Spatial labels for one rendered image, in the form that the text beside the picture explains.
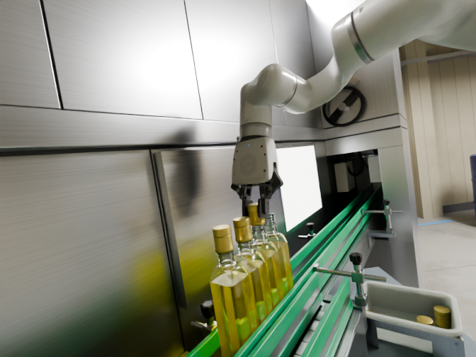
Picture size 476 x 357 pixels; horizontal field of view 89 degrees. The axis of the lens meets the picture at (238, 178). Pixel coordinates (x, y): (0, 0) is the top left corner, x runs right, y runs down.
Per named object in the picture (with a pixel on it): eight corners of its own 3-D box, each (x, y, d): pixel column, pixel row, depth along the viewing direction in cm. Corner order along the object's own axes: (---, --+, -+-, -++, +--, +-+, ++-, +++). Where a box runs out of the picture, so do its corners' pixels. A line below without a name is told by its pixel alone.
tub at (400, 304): (366, 304, 79) (363, 279, 78) (458, 324, 65) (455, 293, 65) (354, 340, 65) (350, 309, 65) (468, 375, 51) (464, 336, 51)
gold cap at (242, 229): (242, 236, 51) (239, 215, 51) (256, 236, 49) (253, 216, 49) (231, 241, 48) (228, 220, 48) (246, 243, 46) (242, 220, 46)
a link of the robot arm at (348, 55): (357, 45, 35) (255, 108, 50) (389, 78, 43) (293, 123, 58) (348, -2, 37) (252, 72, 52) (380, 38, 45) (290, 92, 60)
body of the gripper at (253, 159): (227, 137, 56) (227, 185, 54) (265, 127, 50) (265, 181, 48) (247, 144, 62) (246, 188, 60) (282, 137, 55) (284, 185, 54)
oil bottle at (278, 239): (278, 308, 64) (267, 229, 62) (299, 314, 60) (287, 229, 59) (268, 321, 59) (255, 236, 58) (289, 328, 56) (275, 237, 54)
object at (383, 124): (353, 150, 198) (338, 39, 193) (409, 142, 175) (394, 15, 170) (326, 156, 142) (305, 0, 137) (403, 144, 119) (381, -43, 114)
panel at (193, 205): (317, 209, 124) (309, 143, 122) (323, 209, 122) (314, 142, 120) (178, 307, 53) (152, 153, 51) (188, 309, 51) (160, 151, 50)
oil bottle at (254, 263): (257, 338, 54) (242, 245, 53) (279, 346, 51) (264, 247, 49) (242, 355, 50) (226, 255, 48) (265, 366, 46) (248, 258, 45)
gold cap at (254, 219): (255, 221, 56) (252, 202, 56) (268, 221, 54) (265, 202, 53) (246, 225, 53) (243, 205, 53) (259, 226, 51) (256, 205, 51)
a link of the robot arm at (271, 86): (305, 71, 51) (275, 51, 45) (307, 118, 50) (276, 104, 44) (256, 96, 63) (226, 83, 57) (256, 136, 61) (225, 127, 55)
